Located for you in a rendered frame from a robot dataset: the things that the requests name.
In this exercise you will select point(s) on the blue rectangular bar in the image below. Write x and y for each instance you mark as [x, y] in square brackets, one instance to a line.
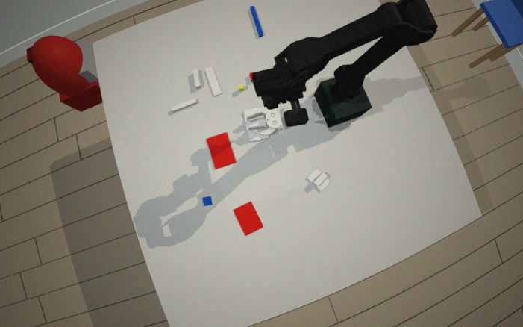
[258, 27]

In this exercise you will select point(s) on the blue square block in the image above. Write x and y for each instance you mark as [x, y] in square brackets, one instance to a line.
[206, 200]

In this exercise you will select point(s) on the red rectangular plate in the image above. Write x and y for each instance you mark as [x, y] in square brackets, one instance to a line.
[221, 150]
[247, 218]

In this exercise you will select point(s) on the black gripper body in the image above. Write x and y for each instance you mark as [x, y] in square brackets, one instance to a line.
[296, 116]

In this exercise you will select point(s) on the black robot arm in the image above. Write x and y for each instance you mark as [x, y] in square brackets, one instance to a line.
[405, 23]

